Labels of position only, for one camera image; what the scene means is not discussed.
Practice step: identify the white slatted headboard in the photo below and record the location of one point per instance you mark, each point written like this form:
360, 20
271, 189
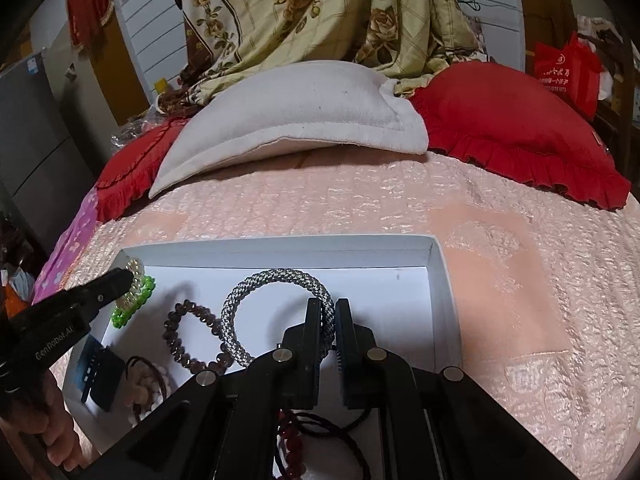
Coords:
145, 35

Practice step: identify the floral checked blanket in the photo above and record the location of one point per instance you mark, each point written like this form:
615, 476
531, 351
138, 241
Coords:
300, 10

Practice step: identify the person's left hand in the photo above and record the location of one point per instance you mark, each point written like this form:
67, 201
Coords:
62, 425

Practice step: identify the wooden rack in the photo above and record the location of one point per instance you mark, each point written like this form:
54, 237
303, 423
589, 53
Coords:
622, 85

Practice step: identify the white cardboard box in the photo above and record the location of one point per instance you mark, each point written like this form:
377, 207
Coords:
380, 290

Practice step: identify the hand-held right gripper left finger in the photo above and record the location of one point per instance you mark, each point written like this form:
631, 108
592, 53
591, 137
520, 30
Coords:
314, 330

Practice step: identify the white pillow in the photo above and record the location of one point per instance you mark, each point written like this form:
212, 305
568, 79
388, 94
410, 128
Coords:
300, 105

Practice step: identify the grey refrigerator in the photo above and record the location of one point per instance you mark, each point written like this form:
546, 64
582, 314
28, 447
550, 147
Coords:
40, 135

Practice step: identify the large red ruffled pillow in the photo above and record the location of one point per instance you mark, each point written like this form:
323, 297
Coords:
500, 115

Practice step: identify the red shopping bag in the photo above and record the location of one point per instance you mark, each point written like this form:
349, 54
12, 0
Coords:
565, 75

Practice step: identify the yellow bottle cap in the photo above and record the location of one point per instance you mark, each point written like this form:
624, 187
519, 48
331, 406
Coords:
161, 86

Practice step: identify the clear plastic bags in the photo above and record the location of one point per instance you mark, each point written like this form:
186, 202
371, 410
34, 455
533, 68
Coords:
135, 127

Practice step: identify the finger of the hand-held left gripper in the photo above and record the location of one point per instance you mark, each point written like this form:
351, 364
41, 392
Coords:
100, 287
107, 302

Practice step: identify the small red ruffled pillow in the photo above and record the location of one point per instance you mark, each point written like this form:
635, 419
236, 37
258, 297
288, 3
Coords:
130, 160

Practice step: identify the blue hair claw clip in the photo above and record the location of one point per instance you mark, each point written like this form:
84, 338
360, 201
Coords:
102, 375

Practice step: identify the red tasselled hanging decoration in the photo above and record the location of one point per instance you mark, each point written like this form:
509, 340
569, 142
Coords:
87, 5

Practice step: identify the purple floral sheet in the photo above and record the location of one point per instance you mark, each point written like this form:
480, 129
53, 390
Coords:
70, 250

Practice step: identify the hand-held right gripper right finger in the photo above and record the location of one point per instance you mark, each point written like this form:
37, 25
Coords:
342, 340

